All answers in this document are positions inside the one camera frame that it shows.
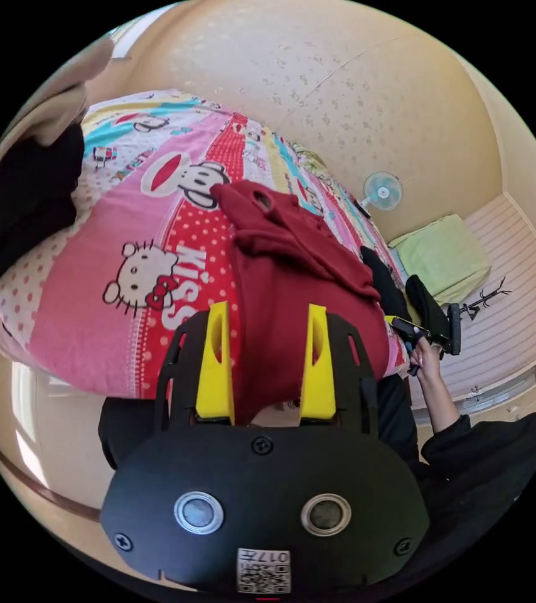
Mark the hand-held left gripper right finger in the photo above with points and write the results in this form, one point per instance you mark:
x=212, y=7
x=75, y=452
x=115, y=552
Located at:
x=317, y=391

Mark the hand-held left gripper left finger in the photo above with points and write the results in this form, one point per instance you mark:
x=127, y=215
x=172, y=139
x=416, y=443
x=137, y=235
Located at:
x=215, y=377

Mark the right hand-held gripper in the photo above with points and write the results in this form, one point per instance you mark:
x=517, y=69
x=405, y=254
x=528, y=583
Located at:
x=430, y=311

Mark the red long sleeve sweater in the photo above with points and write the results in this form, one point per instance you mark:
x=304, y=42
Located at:
x=287, y=292

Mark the person's right forearm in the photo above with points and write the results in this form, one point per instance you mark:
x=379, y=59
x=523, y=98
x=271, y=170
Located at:
x=444, y=405

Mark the person's right hand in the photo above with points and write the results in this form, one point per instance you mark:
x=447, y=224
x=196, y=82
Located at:
x=425, y=358

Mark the black garment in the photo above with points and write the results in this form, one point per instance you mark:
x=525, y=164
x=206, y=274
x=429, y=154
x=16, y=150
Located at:
x=385, y=278

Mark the green cushion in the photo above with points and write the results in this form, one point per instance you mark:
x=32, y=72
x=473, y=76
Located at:
x=442, y=256

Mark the black coat stand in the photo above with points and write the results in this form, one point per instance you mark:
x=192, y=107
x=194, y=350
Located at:
x=482, y=299

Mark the white and blue fan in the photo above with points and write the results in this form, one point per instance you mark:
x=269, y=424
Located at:
x=383, y=191

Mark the person's body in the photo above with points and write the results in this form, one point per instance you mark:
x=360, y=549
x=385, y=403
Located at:
x=494, y=471

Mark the bed with cartoon printed sheet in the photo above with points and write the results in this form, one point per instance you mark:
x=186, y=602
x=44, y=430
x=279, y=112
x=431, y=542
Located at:
x=108, y=226

